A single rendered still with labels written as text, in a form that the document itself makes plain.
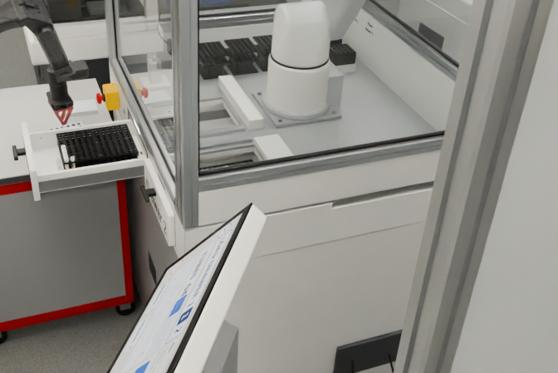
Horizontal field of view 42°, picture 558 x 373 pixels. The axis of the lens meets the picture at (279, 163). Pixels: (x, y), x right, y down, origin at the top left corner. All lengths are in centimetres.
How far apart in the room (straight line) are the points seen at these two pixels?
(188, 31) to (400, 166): 76
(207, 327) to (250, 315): 88
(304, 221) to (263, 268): 18
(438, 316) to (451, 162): 15
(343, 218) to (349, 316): 41
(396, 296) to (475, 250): 175
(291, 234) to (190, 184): 36
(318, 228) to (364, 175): 19
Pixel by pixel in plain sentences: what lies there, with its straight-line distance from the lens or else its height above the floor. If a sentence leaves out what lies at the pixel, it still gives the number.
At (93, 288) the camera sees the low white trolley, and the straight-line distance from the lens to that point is 280.
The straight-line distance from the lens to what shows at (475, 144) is 55.
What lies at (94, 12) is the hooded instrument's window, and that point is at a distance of 300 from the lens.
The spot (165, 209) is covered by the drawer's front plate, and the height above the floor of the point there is 93.
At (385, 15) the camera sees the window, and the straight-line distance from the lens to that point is 178.
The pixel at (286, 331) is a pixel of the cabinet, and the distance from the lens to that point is 224.
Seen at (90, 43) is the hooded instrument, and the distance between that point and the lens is 302.
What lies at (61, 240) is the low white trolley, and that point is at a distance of 263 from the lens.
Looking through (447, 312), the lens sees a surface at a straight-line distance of 66.
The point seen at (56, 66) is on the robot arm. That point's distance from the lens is 234.
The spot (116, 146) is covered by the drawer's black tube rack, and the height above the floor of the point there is 90.
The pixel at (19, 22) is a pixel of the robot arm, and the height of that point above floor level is 135.
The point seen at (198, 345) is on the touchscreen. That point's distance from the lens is 123.
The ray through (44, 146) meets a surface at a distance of 241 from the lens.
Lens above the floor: 209
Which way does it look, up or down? 33 degrees down
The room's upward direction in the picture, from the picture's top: 4 degrees clockwise
